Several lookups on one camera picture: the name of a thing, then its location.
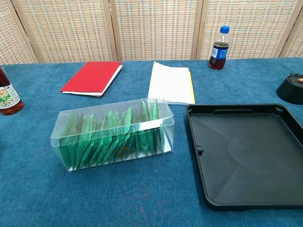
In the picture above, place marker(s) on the transparent plastic box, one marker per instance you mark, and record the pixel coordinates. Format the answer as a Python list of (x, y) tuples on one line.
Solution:
[(113, 119)]

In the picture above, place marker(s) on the row of green tea packets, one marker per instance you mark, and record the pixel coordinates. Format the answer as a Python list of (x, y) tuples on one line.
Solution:
[(94, 146)]

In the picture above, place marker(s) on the black plastic tray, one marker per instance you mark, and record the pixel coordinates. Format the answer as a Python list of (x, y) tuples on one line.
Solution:
[(248, 153)]

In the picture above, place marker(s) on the brown sauce bottle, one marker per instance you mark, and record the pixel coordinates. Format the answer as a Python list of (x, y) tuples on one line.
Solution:
[(8, 99)]

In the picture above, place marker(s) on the white paper pad yellow edge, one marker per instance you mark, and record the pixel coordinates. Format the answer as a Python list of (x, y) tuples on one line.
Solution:
[(169, 82)]

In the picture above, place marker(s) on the red notebook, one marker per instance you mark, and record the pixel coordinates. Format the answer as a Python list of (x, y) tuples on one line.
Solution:
[(92, 76)]

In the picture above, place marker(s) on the woven folding screen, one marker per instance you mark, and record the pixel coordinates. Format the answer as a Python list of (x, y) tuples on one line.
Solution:
[(154, 28)]

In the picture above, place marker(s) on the cola bottle blue cap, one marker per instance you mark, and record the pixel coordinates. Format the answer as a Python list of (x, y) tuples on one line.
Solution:
[(219, 54)]

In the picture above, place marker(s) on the black teapot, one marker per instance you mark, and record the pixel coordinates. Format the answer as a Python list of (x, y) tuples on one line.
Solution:
[(291, 91)]

